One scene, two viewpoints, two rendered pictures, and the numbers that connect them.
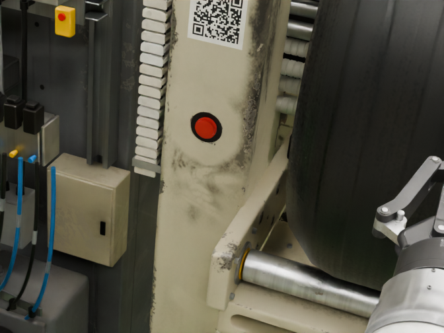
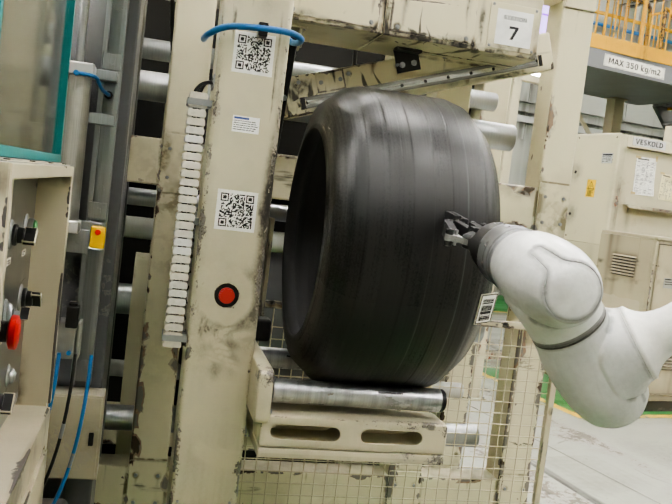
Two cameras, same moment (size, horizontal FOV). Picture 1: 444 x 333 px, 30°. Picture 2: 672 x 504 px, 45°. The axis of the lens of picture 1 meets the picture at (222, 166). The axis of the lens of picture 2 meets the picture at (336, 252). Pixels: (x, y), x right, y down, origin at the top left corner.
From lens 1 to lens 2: 0.79 m
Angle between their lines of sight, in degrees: 38
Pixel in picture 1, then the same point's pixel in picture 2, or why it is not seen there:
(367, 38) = (379, 180)
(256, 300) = (285, 413)
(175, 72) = (203, 256)
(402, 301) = (502, 231)
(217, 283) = (264, 397)
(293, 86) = not seen: hidden behind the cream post
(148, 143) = (177, 318)
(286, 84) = not seen: hidden behind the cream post
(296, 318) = (318, 416)
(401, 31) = (395, 175)
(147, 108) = (176, 290)
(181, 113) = (207, 287)
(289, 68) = not seen: hidden behind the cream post
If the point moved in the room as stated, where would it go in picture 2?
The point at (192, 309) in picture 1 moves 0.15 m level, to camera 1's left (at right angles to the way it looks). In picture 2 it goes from (212, 460) to (134, 464)
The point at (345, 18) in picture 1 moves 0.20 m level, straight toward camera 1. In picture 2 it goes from (362, 173) to (416, 175)
